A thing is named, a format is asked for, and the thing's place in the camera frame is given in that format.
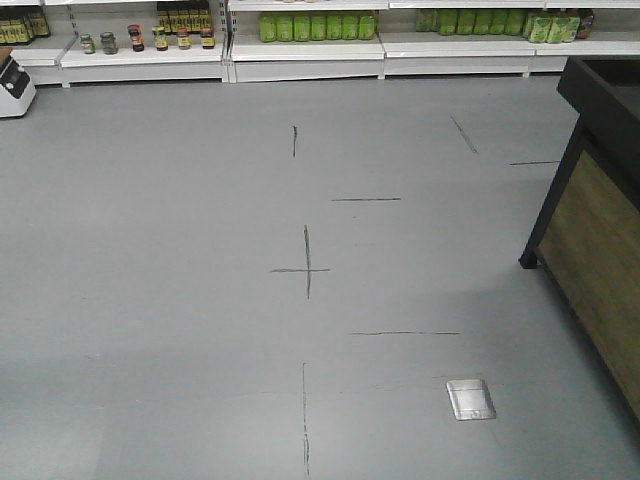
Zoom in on red lidded dark jar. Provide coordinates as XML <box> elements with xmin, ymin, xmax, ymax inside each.
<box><xmin>127</xmin><ymin>24</ymin><xmax>145</xmax><ymax>52</ymax></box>

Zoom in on right row green bottles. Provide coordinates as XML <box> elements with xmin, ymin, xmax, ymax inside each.
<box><xmin>415</xmin><ymin>8</ymin><xmax>528</xmax><ymax>36</ymax></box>

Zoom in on black wooden display stand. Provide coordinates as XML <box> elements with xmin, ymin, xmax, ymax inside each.
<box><xmin>518</xmin><ymin>55</ymin><xmax>639</xmax><ymax>446</ymax></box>

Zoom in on row of green bottles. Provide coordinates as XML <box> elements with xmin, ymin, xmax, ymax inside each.
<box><xmin>258</xmin><ymin>10</ymin><xmax>378</xmax><ymax>43</ymax></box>

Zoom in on white store shelf unit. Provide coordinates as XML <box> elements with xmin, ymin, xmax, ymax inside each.
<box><xmin>13</xmin><ymin>1</ymin><xmax>639</xmax><ymax>87</ymax></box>

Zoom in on green snack bags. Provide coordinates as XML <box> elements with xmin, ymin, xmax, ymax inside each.
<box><xmin>522</xmin><ymin>11</ymin><xmax>580</xmax><ymax>44</ymax></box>

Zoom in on metal floor outlet plate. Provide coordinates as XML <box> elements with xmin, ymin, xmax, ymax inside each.
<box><xmin>446</xmin><ymin>379</ymin><xmax>497</xmax><ymax>421</ymax></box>

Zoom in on green lidded jar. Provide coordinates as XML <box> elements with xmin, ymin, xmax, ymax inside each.
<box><xmin>79</xmin><ymin>34</ymin><xmax>96</xmax><ymax>55</ymax></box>

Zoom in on dark green jar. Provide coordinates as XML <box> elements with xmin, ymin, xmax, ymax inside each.
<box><xmin>100</xmin><ymin>31</ymin><xmax>119</xmax><ymax>55</ymax></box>

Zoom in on white box appliance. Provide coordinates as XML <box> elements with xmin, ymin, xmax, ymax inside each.
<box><xmin>0</xmin><ymin>54</ymin><xmax>36</xmax><ymax>118</ymax></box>

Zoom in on yellow label jar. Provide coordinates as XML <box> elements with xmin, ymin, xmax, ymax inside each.
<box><xmin>152</xmin><ymin>25</ymin><xmax>169</xmax><ymax>51</ymax></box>

